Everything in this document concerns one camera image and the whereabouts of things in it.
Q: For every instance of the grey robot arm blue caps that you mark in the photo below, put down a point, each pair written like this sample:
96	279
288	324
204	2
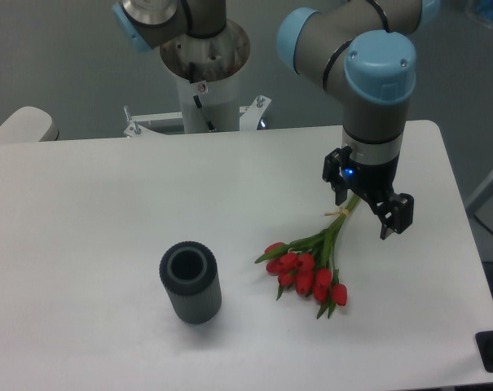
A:
360	54

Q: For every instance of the white pedestal base frame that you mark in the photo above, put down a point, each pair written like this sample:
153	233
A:
252	117

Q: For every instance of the dark grey ribbed vase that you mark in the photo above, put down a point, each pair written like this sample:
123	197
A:
189	273

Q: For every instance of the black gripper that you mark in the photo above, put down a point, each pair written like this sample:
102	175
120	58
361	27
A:
372	183

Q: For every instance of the beige chair armrest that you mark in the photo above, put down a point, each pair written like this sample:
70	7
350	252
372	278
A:
28	125

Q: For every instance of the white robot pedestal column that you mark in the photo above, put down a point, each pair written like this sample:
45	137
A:
207	76

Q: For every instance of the black cable grommet box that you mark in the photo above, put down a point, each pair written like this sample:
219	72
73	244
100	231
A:
485	347

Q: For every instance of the red tulip bouquet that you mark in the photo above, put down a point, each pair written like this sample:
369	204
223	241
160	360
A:
308	266

